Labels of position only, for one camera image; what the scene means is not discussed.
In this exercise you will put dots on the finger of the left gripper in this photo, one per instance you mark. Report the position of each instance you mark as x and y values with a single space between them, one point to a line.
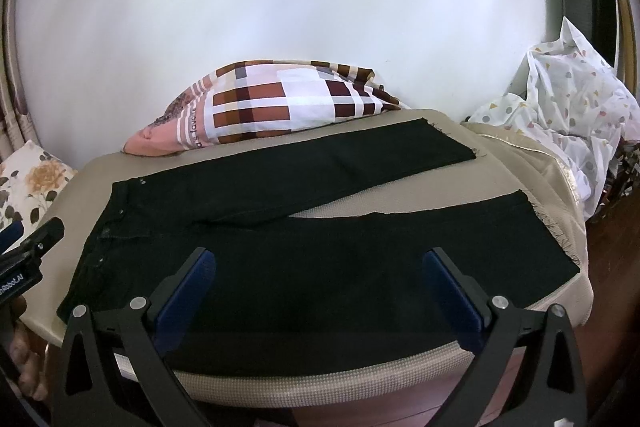
43 239

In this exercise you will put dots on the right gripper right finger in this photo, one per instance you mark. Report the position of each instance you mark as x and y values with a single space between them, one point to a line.
549 388

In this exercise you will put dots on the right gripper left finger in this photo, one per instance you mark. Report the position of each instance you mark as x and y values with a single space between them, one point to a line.
112 369

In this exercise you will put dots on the black pants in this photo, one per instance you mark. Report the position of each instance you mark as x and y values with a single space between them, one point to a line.
318 247

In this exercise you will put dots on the person's left hand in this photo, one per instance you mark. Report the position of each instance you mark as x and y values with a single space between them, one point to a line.
15 342

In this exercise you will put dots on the floral white pillow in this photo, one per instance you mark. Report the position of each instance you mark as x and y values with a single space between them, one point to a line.
31 178

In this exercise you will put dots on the beige curtain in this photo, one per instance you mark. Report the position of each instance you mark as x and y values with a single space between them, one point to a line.
17 127

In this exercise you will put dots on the beige mattress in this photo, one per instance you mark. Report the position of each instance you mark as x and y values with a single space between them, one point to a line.
509 160

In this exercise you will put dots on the white patterned bedsheet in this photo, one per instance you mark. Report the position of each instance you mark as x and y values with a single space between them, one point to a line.
574 106

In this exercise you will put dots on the pink plaid pillow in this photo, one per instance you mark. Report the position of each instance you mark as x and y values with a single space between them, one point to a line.
260 99

